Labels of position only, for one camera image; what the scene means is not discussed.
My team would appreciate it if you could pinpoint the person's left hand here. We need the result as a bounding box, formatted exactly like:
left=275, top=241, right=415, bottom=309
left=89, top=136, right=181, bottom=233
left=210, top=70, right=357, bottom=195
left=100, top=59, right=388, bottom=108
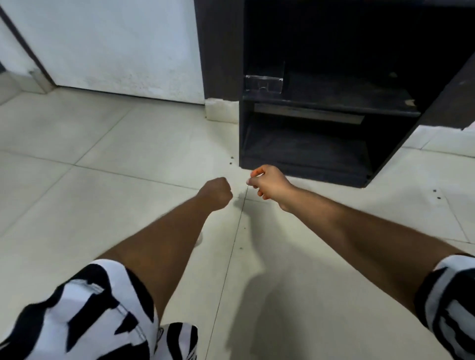
left=196, top=177, right=234, bottom=213

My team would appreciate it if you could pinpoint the person's right hand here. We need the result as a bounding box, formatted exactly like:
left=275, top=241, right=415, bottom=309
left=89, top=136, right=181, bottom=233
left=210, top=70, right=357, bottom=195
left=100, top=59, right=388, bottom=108
left=246, top=165, right=297, bottom=213

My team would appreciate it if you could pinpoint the clear plastic box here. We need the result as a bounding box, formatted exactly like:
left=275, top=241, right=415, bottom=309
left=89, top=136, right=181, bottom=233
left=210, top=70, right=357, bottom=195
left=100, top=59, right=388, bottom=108
left=244, top=61, right=285, bottom=95

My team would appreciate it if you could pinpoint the person's left forearm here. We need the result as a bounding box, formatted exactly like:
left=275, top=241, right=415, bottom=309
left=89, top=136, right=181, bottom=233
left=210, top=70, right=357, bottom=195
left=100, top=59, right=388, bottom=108
left=97, top=196, right=212, bottom=316

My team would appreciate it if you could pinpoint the person's right forearm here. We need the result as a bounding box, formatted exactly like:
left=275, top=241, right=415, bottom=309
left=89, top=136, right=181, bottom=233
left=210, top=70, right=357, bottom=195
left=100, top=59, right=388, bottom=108
left=285, top=187, right=465, bottom=312

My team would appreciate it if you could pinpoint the black open shelf box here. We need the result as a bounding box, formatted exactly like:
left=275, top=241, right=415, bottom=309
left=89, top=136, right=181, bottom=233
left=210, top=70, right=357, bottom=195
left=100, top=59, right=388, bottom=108
left=239, top=0, right=475, bottom=189

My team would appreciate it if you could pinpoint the dark brown wooden cabinet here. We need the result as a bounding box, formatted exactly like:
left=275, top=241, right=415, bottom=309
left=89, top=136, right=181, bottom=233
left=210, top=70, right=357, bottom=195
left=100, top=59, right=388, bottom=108
left=193, top=0, right=475, bottom=131

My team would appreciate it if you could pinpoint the zebra striped garment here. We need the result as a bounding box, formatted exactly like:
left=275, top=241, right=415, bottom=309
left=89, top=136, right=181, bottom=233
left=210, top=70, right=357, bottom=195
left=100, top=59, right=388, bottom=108
left=0, top=254, right=475, bottom=360

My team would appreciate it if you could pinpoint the dark door frame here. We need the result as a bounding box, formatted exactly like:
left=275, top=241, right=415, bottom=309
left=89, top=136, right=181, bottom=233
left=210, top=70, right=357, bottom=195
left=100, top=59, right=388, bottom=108
left=0, top=5, right=57, bottom=93

